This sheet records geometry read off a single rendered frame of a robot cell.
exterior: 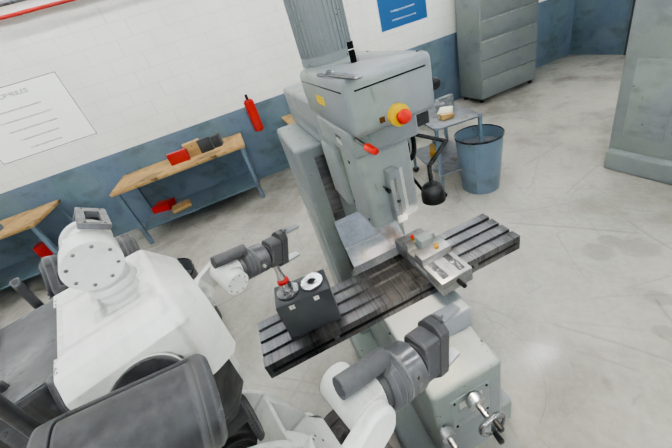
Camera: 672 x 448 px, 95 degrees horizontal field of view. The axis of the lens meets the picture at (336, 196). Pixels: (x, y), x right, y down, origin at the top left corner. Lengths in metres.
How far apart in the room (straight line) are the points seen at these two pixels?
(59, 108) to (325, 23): 4.76
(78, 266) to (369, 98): 0.66
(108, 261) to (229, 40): 4.79
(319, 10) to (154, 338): 1.01
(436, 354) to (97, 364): 0.51
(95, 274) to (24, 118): 5.29
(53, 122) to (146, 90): 1.23
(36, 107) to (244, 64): 2.71
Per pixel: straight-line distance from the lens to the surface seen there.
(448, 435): 1.55
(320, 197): 1.53
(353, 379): 0.53
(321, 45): 1.18
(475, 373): 1.44
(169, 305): 0.49
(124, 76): 5.31
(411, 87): 0.89
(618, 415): 2.35
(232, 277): 0.88
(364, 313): 1.37
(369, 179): 1.05
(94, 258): 0.50
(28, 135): 5.80
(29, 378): 0.55
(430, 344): 0.63
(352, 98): 0.81
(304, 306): 1.29
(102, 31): 5.33
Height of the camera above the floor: 2.03
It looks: 29 degrees down
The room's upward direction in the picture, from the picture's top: 18 degrees counter-clockwise
